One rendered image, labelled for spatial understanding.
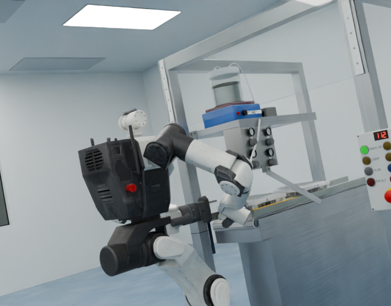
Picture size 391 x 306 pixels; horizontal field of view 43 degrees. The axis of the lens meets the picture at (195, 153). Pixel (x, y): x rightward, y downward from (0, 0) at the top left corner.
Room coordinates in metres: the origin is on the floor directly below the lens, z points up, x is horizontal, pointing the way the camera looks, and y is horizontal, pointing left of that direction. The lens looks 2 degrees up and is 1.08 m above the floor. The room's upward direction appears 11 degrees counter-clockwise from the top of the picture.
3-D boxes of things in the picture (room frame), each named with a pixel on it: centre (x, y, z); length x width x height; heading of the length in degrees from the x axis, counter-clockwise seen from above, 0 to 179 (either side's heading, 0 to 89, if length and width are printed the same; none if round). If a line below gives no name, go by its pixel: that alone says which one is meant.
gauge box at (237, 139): (2.30, -0.25, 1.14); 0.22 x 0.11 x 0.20; 134
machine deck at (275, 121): (2.54, -0.30, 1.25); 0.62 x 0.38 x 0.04; 134
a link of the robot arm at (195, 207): (2.29, 0.05, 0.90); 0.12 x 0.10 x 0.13; 126
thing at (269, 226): (2.79, -0.58, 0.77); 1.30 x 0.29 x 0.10; 134
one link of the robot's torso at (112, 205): (1.96, 0.27, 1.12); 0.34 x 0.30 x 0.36; 44
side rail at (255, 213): (2.69, -0.67, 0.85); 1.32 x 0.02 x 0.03; 134
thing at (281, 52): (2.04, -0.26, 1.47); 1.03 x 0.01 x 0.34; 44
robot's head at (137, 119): (2.00, 0.22, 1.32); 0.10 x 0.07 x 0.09; 44
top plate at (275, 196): (2.44, -0.22, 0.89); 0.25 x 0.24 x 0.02; 44
